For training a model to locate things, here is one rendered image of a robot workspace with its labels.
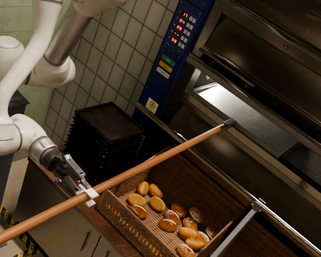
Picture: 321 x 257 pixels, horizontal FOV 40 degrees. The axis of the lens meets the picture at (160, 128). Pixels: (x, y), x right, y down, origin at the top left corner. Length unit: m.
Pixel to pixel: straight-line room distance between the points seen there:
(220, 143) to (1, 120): 1.21
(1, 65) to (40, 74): 0.17
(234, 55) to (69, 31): 0.81
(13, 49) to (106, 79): 0.87
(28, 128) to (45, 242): 1.18
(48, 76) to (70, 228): 0.84
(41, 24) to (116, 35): 1.10
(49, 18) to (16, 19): 1.05
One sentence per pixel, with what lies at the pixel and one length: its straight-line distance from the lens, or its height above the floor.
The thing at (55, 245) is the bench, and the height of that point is 0.22.
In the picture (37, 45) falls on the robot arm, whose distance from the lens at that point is 1.54.
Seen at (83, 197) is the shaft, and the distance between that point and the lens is 1.44.
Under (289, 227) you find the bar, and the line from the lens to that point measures 1.83.
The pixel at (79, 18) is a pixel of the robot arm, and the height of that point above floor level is 1.55.
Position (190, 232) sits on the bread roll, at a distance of 2.33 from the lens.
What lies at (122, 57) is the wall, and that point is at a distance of 2.58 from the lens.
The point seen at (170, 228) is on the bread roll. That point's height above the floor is 0.62.
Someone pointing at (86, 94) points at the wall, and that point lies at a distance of 2.84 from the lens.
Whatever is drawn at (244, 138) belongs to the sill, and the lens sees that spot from 2.21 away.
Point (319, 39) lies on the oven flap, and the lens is 1.98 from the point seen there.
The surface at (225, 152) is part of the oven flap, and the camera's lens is 2.29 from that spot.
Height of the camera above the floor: 2.17
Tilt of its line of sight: 31 degrees down
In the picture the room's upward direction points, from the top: 25 degrees clockwise
